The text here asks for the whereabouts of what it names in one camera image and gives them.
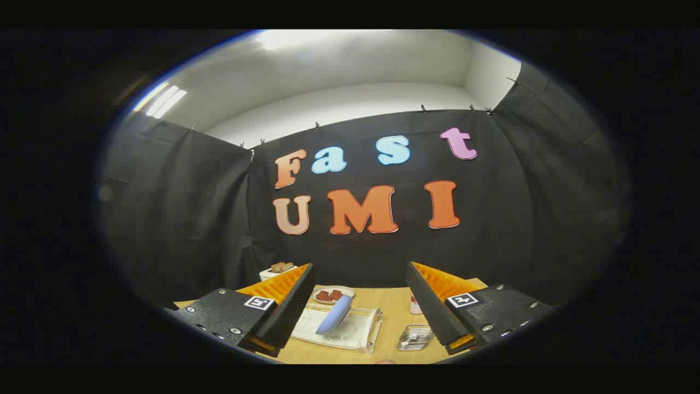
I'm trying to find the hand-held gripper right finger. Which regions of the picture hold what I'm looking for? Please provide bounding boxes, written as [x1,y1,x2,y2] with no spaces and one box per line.
[405,261,559,356]

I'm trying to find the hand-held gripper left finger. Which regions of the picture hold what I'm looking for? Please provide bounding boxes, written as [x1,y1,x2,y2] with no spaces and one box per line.
[173,263,317,358]

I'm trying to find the metal wire basket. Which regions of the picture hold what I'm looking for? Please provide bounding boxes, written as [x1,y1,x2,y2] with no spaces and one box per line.
[397,324,436,352]

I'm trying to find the blue plate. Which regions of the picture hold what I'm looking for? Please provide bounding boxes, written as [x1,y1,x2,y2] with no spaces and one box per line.
[316,295,353,336]

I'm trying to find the white wire dish rack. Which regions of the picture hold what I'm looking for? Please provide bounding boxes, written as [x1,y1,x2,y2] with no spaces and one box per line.
[290,303,383,355]

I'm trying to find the small beige plate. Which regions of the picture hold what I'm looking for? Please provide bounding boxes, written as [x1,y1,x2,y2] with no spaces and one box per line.
[310,286,356,305]

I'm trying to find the white toaster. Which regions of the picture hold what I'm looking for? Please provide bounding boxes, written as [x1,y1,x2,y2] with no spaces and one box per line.
[259,265,299,282]

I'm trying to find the black backdrop cloth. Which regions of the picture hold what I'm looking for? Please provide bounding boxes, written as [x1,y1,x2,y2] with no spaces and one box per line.
[101,63,629,307]

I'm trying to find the ceiling light panel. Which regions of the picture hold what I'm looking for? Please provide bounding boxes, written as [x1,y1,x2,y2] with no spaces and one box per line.
[134,82,188,120]

